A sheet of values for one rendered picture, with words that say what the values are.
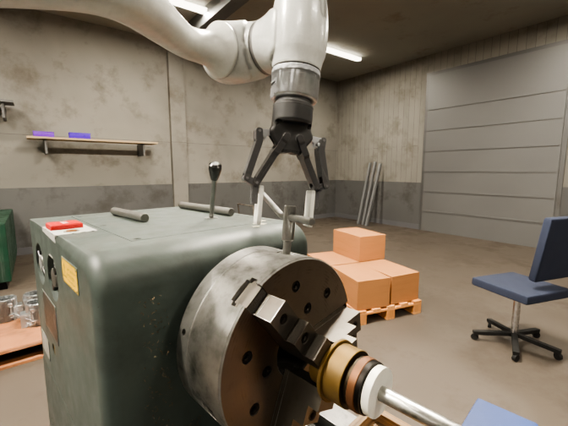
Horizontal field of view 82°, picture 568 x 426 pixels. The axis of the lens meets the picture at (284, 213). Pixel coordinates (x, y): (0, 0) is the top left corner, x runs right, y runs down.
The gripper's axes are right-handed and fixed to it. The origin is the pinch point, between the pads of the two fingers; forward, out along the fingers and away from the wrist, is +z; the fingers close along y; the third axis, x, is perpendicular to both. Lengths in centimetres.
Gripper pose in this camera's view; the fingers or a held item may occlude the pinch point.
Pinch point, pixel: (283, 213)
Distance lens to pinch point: 60.9
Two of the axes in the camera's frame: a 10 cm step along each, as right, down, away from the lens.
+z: -0.9, 10.0, 0.4
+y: -9.4, -0.7, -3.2
